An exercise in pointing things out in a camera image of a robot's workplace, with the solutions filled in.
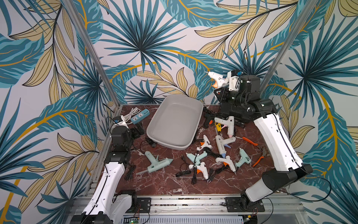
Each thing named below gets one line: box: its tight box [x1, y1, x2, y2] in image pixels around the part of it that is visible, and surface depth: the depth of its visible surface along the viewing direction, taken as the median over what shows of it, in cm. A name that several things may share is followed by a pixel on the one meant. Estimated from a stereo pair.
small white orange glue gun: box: [204, 70, 229, 89], surface depth 67 cm
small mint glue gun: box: [185, 150, 208, 165], surface depth 91 cm
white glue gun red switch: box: [196, 134, 213, 152], surface depth 97 cm
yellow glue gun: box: [214, 122, 225, 133], surface depth 105 cm
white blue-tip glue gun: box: [214, 135, 237, 159], surface depth 97 cm
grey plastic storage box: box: [146, 94, 204, 151], surface depth 106 cm
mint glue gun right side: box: [234, 147, 252, 168], surface depth 90 cm
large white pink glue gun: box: [214, 115, 235, 138], surface depth 102 cm
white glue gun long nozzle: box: [215, 155, 237, 175], surface depth 90 cm
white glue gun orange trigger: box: [188, 161, 209, 180], surface depth 86 cm
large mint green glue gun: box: [136, 150, 174, 175], surface depth 87 cm
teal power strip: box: [130, 108, 151, 125], surface depth 112 cm
